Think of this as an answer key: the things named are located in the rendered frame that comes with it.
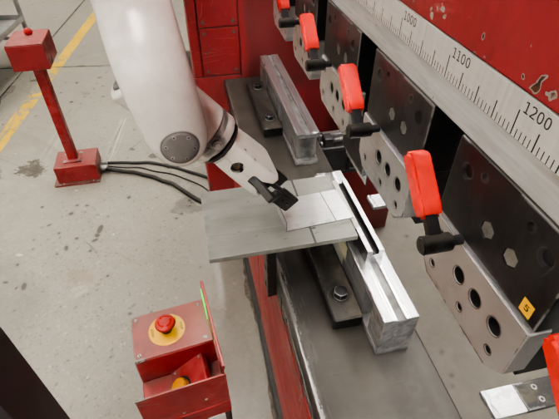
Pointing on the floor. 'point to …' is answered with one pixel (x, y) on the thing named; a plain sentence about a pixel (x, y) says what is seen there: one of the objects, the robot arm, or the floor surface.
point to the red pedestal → (71, 171)
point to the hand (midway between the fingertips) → (280, 189)
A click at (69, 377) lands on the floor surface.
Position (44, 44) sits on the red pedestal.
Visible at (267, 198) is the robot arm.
